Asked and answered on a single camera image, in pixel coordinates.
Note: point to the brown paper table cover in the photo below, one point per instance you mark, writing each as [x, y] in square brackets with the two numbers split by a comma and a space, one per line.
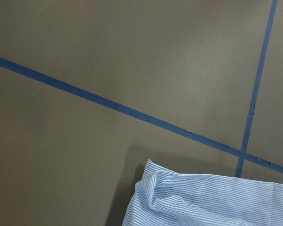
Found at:
[66, 161]

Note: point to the light blue striped shirt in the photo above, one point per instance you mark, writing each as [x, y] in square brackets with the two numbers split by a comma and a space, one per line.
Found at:
[167, 198]

